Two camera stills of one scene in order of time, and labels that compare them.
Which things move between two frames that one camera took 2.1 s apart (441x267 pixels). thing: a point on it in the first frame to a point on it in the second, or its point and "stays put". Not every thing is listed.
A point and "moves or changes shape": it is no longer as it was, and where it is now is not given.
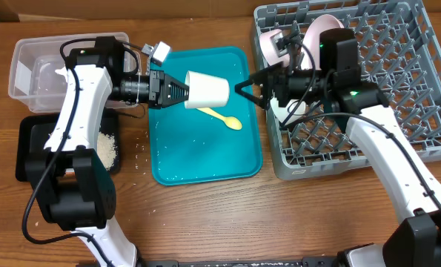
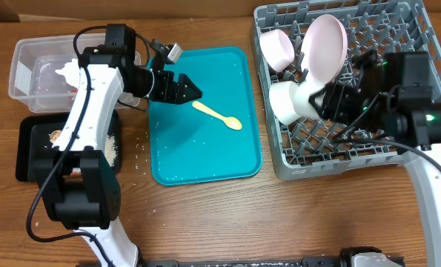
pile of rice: x=107 y=149 stays put
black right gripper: x=276 y=84 to x=336 y=104
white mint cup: x=206 y=90 moves or changes shape
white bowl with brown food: x=282 y=113 stays put
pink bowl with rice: x=276 y=47 stays put
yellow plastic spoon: x=230 y=121 stays put
